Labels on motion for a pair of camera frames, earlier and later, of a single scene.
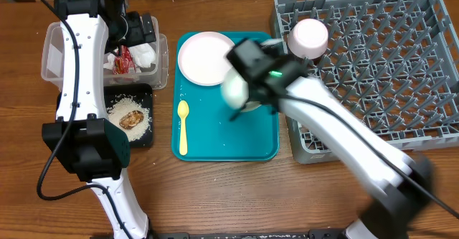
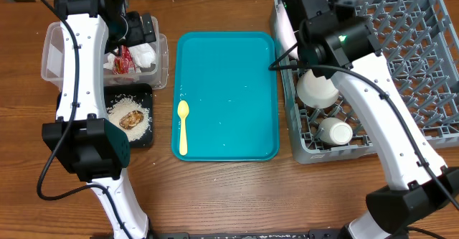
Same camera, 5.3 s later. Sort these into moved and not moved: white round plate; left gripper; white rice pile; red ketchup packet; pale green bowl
Moved: pale green bowl; white round plate
Not moved: red ketchup packet; left gripper; white rice pile
